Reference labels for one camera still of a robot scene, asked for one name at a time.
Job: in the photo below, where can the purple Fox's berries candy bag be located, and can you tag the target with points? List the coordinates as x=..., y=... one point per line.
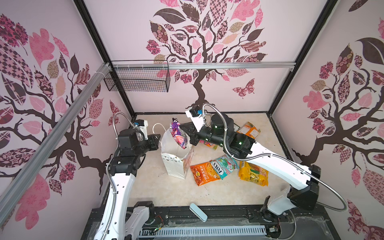
x=178, y=134

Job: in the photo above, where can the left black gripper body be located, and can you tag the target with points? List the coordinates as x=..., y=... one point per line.
x=150, y=144

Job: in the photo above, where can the Fox's fruits oval candy bag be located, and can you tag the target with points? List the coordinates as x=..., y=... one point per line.
x=210, y=145

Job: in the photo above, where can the yellow snack packet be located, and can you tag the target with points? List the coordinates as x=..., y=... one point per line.
x=254, y=174

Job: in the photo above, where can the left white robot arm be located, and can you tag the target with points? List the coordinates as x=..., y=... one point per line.
x=122, y=172

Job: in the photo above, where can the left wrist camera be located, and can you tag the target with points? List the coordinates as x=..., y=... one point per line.
x=141, y=129

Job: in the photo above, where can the orange snack packet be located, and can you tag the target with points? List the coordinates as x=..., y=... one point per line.
x=204, y=173

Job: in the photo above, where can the light blue oblong object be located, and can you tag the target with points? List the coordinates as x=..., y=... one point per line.
x=198, y=212

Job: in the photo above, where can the aluminium rail back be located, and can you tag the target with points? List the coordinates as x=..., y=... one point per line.
x=203, y=66

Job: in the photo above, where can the aluminium rail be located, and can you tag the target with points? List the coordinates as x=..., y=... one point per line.
x=203, y=66
x=22, y=181

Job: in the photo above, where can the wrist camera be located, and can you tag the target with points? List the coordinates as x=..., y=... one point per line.
x=196, y=115
x=141, y=129

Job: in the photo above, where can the yellow-green Fox's candy bag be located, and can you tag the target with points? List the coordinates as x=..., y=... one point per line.
x=224, y=166

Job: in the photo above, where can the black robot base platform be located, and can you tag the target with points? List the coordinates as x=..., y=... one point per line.
x=296, y=224

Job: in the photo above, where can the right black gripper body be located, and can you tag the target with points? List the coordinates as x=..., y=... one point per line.
x=194, y=137

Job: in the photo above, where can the white patterned paper bag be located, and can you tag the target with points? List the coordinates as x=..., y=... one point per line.
x=177, y=161

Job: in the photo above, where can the orange Fox's fruits candy bag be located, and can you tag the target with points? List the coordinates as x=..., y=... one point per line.
x=249, y=130

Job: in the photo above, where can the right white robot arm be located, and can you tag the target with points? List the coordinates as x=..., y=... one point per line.
x=303, y=191

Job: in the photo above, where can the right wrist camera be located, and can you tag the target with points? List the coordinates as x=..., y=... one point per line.
x=196, y=115

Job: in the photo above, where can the black wire basket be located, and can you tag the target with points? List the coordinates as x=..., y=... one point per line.
x=139, y=76

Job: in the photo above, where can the white slotted cable duct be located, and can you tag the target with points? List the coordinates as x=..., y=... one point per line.
x=217, y=231

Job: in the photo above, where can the aluminium rail left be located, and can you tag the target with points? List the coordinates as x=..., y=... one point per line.
x=22, y=181

